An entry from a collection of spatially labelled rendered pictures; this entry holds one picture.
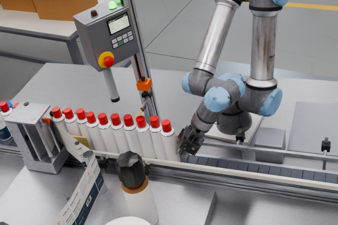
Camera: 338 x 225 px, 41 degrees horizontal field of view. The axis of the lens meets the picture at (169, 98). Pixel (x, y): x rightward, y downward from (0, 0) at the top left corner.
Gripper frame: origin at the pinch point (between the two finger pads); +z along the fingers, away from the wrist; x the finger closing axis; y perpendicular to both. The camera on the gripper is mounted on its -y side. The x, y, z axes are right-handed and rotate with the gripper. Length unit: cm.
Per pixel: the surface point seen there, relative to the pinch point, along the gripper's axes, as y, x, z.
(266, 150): -2.8, 25.4, -17.6
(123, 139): 2.2, -21.7, 7.1
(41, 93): -37, -73, 54
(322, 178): -1, 46, -20
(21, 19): -121, -133, 95
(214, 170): 5.0, 12.7, -4.7
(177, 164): 5.0, 0.4, 2.6
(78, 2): -125, -97, 60
